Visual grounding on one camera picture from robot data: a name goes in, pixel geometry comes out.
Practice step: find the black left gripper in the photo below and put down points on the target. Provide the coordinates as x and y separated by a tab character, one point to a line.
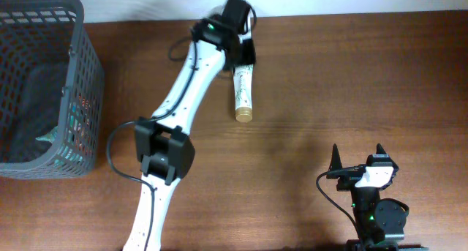
250	51

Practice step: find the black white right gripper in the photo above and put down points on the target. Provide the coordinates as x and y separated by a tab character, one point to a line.
349	177

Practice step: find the cream tube with gold cap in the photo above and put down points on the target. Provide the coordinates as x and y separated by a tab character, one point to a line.
242	79

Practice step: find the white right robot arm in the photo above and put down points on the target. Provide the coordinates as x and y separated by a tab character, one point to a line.
378	222

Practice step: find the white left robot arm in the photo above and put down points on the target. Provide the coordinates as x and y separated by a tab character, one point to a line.
163	146

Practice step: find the dark grey plastic basket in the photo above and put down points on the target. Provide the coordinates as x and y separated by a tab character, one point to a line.
52	86

